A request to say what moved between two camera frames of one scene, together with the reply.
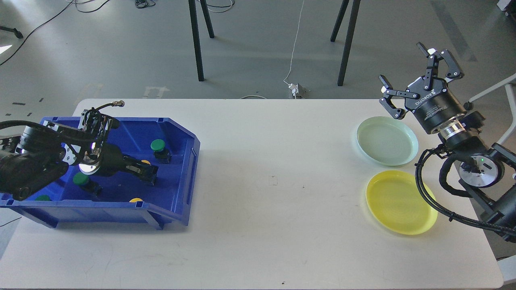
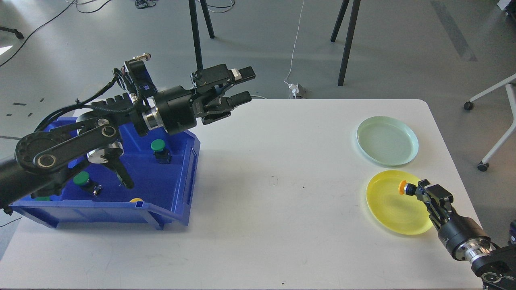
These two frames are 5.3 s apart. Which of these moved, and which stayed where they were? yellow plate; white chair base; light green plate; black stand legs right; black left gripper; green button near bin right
Moved: black left gripper
Stayed: white chair base; yellow plate; green button near bin right; light green plate; black stand legs right
